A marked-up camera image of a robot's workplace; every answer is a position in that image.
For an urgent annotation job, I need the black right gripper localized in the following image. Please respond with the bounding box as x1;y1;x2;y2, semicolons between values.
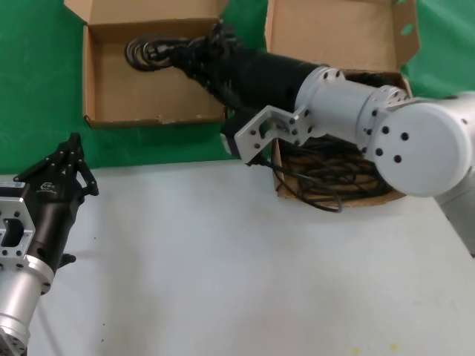
172;24;320;109

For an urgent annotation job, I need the green table cloth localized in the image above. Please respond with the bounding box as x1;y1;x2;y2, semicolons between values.
0;0;475;175

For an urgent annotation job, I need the cardboard box, torn rim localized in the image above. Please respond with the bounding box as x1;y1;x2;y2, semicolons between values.
263;0;422;208

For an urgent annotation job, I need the thin tangled black cable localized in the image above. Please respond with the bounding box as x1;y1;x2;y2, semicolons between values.
281;155;393;204

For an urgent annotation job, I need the silver left wrist bracket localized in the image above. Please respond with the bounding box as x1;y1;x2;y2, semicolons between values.
0;196;37;263

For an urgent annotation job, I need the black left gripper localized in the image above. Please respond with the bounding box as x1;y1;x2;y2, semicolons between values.
16;133;99;274

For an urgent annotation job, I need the shallow cardboard box, intact rim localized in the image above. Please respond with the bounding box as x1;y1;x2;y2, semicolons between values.
62;0;231;130

